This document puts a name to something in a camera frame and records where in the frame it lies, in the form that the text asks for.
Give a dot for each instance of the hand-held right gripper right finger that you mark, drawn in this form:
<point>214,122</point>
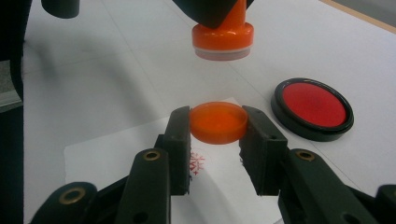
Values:
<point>311,186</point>

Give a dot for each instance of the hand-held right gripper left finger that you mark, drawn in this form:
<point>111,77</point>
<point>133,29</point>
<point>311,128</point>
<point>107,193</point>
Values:
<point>149,186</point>

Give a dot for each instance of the orange stamp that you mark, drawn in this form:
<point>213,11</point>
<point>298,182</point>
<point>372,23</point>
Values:
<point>222,37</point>

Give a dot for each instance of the white paper sheet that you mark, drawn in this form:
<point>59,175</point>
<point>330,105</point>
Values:
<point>102,161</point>

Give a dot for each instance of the round red ink pad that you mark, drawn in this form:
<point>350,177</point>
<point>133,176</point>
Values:
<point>314,104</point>

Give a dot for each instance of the orange stamp cap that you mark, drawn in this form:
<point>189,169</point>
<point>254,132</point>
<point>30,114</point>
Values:
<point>218,124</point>

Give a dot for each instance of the black curtain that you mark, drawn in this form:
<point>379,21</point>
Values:
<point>12,28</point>

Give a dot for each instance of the white table cover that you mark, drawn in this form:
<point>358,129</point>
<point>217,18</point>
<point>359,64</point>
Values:
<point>109,62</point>

